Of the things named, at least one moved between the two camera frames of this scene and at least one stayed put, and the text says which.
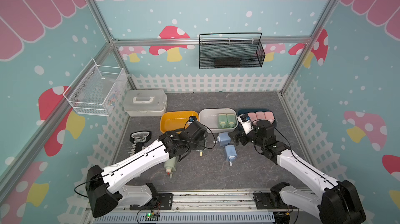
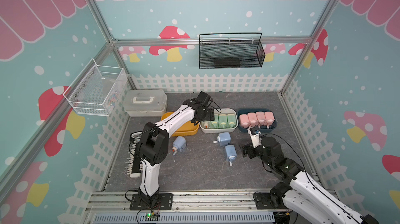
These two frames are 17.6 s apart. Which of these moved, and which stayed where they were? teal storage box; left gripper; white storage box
Moved: left gripper
Stayed: teal storage box; white storage box
